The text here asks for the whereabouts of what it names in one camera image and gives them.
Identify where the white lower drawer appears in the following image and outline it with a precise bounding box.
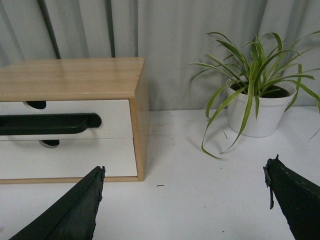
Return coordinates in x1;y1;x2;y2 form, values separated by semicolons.
0;139;138;180

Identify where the green spider plant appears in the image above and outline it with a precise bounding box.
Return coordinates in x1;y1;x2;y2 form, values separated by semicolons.
187;30;320;161

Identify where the white drawer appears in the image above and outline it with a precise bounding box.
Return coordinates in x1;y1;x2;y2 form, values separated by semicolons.
0;99;133;141
0;139;138;180

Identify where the wooden drawer cabinet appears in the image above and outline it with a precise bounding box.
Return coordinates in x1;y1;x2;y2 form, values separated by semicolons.
0;57;149;184

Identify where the grey curtain backdrop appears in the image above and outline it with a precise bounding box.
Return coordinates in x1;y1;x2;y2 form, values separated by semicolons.
0;0;320;111

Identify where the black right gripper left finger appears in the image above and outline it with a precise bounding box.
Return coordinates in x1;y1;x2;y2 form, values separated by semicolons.
11;166;106;240

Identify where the white upper drawer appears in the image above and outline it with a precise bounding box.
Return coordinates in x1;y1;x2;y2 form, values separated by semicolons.
0;99;133;141

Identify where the white plant pot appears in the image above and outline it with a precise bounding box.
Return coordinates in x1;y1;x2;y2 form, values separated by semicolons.
227;82;296;138

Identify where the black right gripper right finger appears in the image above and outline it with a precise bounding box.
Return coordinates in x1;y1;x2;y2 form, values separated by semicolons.
263;156;320;240

